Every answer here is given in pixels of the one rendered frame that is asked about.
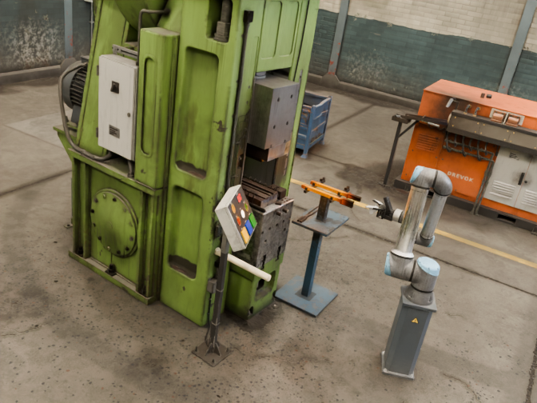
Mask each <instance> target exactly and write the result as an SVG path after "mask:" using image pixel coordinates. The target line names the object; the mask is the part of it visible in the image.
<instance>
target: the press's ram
mask: <svg viewBox="0 0 537 403"><path fill-rule="evenodd" d="M265 75H266V76H265V78H256V80H255V86H254V92H253V103H252V110H251V116H250V123H249V134H248V141H247V143H249V144H251V145H254V146H257V147H260V148H261V149H264V150H266V149H268V148H270V147H273V146H277V145H280V144H282V143H284V142H288V141H290V138H291V133H292V124H293V119H294V114H295V109H296V100H297V95H298V90H299V85H300V83H298V82H293V81H290V80H288V79H284V78H280V77H277V76H274V75H271V74H265Z"/></svg>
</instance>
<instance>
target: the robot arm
mask: <svg viewBox="0 0 537 403"><path fill-rule="evenodd" d="M410 182H411V184H412V187H411V190H410V194H409V196H408V202H407V205H406V208H405V211H403V210H400V209H393V208H392V204H391V202H390V199H389V196H385V197H384V203H385V204H384V203H383V202H381V201H377V200H373V201H374V202H375V203H376V206H371V205H366V206H365V207H366V208H369V213H370V214H373V212H377V215H376V216H377V217H378V216H381V219H386V220H389V221H396V222H398V223H400V224H401V226H400V231H399V235H398V238H397V241H396V247H395V248H394V249H392V250H391V253H389V252H388V253H387V258H386V263H385V268H384V273H385V274H386V275H388V276H390V277H395V278H398V279H401V280H405V281H410V282H411V284H410V285H409V286H408V287H407V288H406V290H405V292H404V296H405V297H406V298H407V299H408V300H409V301H410V302H412V303H414V304H417V305H422V306H427V305H431V304H432V303H433V301H434V294H433V290H434V288H435V285H436V281H437V277H438V275H439V271H440V266H439V265H438V263H437V262H436V261H434V260H432V259H431V258H429V257H419V258H418V259H417V260H416V259H413V258H414V255H413V253H412V249H413V246H414V244H417V245H422V246H425V247H429V248H430V247H432V244H433V241H434V239H435V236H434V235H433V234H434V232H435V230H436V226H437V224H438V221H439V219H440V215H441V213H442V210H443V207H444V204H445V202H446V199H447V197H448V196H449V195H451V192H452V183H451V180H450V178H449V177H448V176H447V175H446V174H445V173H444V172H442V171H440V170H434V169H430V168H427V167H422V166H417V167H416V168H415V170H414V172H413V175H412V178H411V180H410ZM430 187H431V188H433V191H434V194H433V197H432V201H431V204H430V206H429V209H428V213H427V216H426V218H425V221H424V225H423V228H422V230H421V231H420V232H418V229H419V225H420V220H421V217H422V214H423V211H424V206H425V202H426V200H427V196H428V191H429V190H430ZM379 218H380V217H379Z"/></svg>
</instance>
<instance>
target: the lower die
mask: <svg viewBox="0 0 537 403"><path fill-rule="evenodd" d="M242 180H244V181H246V182H249V183H251V184H253V185H255V186H258V187H261V188H262V189H264V190H267V191H269V192H272V193H273V195H272V196H271V194H268V193H266V192H264V191H262V190H259V189H257V188H255V187H252V186H250V185H247V184H245V183H244V182H242V183H241V187H242V189H244V188H246V192H245V190H244V193H245V196H246V198H247V197H248V192H249V191H250V190H251V191H252V193H251V191H250V192H249V198H248V202H251V203H252V202H253V204H255V205H258V206H259V207H262V208H265V207H266V206H268V205H271V204H272V203H274V202H276V200H277V195H278V192H277V191H275V190H271V189H269V188H268V187H265V186H263V185H260V184H258V183H256V182H253V181H251V180H249V179H247V178H243V177H242ZM255 193H257V195H256V194H255ZM253 195H254V199H253Z"/></svg>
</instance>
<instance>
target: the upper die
mask: <svg viewBox="0 0 537 403"><path fill-rule="evenodd" d="M285 145H286V142H284V143H282V144H280V145H277V146H273V147H270V148H268V149H266V150H264V149H261V148H260V147H257V146H254V145H251V144H249V143H247V146H246V154H249V155H252V156H254V157H256V158H259V159H262V160H264V161H267V162H268V161H271V160H273V159H275V158H278V157H281V156H283V155H284V150H285Z"/></svg>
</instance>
